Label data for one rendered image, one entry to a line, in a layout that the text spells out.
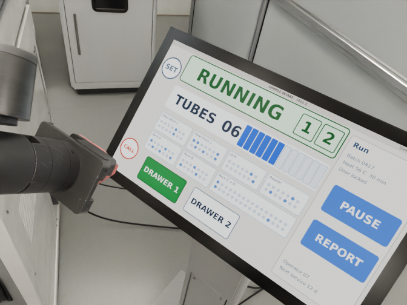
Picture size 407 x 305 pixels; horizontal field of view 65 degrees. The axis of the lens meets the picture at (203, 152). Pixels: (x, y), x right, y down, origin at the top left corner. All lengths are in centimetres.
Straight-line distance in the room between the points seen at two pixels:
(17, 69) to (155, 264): 139
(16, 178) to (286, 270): 39
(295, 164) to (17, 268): 78
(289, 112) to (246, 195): 15
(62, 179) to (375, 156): 41
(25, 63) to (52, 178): 11
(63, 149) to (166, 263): 131
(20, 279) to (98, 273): 59
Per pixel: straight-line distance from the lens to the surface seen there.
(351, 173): 52
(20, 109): 31
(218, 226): 55
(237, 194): 53
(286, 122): 53
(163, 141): 59
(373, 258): 53
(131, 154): 62
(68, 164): 35
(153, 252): 165
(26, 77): 32
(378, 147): 52
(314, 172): 52
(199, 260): 84
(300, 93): 54
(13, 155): 31
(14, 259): 99
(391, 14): 119
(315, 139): 52
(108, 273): 161
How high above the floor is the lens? 144
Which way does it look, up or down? 42 degrees down
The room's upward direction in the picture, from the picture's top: 11 degrees clockwise
